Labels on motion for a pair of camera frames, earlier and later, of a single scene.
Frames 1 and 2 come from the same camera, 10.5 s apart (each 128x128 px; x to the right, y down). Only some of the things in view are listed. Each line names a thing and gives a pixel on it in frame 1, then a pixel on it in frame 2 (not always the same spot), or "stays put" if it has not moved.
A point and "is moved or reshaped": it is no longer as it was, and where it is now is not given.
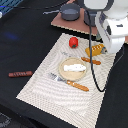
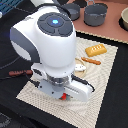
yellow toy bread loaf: [95, 50] stays put
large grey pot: [89, 17] stays put
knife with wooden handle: [89, 60] stays put
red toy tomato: [73, 42] is moved or reshaped
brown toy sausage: [20, 74] stays put
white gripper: [113, 30] to [55, 77]
